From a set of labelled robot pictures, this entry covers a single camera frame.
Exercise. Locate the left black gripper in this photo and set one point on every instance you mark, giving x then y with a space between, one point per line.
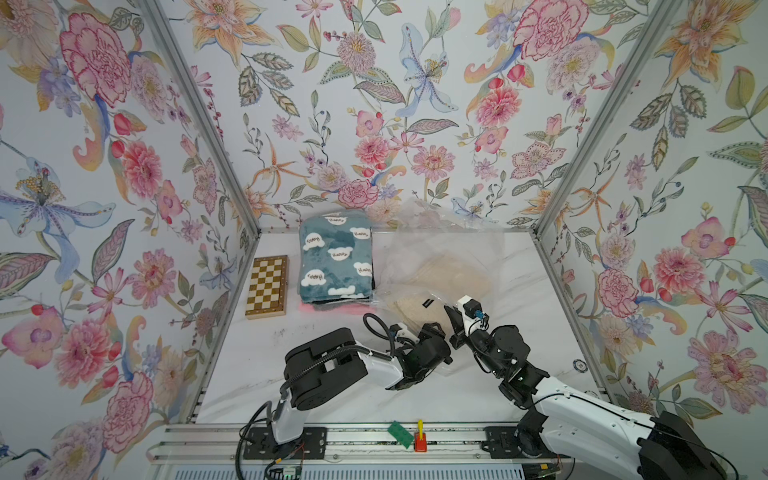
435 346

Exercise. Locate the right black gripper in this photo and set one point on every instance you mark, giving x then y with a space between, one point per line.
475 337

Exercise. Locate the cream blanket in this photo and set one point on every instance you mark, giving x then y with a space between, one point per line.
439 282

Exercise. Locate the pink blanket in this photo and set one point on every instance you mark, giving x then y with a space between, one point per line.
342 308

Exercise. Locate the clear plastic vacuum bag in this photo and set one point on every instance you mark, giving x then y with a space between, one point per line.
436 257

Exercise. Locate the black white patterned blanket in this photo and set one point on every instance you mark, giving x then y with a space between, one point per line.
343 269

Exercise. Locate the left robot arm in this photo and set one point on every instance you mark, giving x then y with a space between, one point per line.
322 369

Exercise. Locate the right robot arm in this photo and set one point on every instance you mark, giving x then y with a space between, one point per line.
562 420

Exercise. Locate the red yellow clip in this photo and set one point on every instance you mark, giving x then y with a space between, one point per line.
420 444

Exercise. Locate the green tag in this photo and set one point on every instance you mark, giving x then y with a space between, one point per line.
400 434

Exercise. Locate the wooden chessboard box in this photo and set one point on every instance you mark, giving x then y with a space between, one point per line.
267 290

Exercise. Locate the small circuit board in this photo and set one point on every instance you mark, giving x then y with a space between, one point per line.
281 471

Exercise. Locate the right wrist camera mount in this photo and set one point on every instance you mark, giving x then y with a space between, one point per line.
471 308

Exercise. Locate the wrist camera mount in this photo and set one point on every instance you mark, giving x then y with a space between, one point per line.
471 308
402 334

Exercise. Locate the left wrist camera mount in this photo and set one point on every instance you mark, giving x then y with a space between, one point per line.
402 334

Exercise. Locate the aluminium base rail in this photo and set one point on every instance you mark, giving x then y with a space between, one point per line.
370 443

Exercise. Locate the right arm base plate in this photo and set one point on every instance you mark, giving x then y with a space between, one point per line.
512 442

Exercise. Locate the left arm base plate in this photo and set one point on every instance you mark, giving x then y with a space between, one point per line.
259 444

